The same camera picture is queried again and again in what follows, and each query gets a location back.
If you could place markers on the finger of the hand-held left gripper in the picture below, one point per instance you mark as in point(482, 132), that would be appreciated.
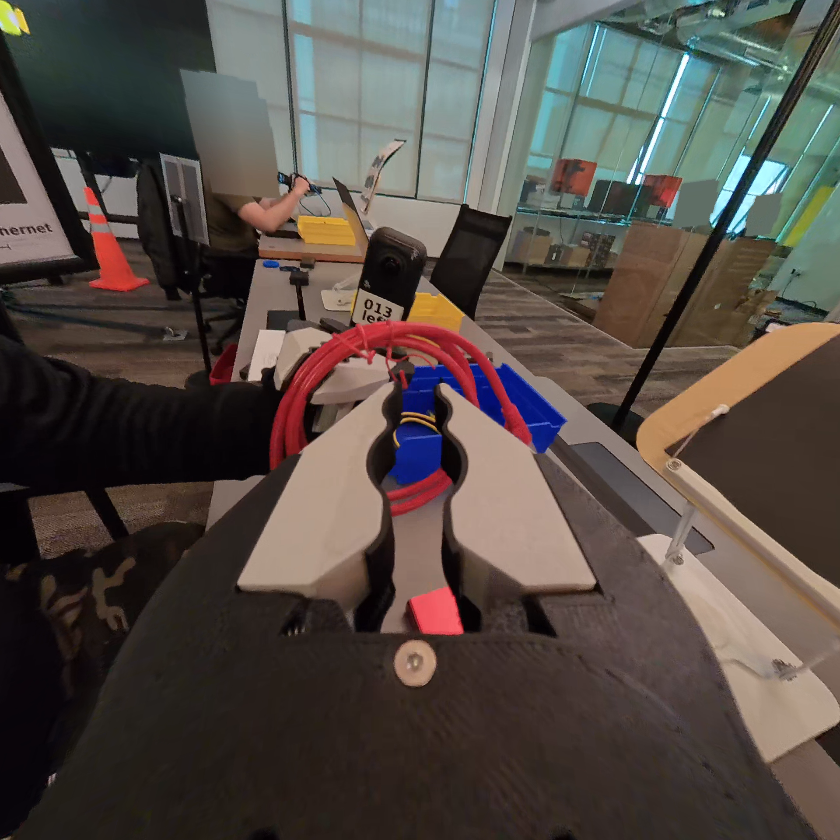
point(302, 348)
point(354, 387)

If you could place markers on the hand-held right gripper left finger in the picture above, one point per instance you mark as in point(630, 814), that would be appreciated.
point(315, 525)

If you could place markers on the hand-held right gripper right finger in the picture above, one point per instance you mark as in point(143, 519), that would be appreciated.
point(518, 525)

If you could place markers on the blue plastic bin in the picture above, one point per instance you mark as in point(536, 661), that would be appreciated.
point(548, 420)

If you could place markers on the person's left forearm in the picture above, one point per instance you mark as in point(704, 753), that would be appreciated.
point(131, 426)

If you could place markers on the yellow plastic bin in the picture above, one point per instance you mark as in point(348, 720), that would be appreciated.
point(325, 229)
point(436, 313)

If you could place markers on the tan board with black panel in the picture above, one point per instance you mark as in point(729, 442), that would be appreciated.
point(787, 459)
point(351, 210)

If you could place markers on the black mesh office chair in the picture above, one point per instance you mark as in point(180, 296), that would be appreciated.
point(469, 256)

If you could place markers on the red plastic bin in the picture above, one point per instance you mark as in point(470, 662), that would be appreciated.
point(223, 367)

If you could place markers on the wooden desk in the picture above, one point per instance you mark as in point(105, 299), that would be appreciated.
point(308, 253)

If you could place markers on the curved printed strip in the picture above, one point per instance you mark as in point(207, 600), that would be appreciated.
point(380, 170)

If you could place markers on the small red block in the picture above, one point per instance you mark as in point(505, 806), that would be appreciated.
point(433, 610)

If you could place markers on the black floor lamp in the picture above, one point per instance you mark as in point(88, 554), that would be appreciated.
point(617, 423)

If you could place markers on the black jacket on chair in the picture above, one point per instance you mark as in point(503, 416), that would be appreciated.
point(154, 229)

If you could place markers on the grey panel on stand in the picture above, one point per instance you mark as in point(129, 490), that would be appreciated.
point(185, 197)

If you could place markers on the orange black box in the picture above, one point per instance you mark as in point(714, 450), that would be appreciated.
point(571, 176)
point(663, 190)

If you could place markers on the orange traffic cone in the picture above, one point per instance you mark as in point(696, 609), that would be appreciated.
point(111, 256)

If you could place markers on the person's camouflage trousers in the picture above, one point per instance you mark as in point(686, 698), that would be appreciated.
point(79, 577)

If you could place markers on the large cardboard box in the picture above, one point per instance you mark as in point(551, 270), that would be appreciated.
point(656, 282)

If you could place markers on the framed marker poster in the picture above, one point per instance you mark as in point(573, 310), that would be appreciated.
point(26, 197)

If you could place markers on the large black screen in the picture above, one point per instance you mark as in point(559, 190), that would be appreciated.
point(98, 79)

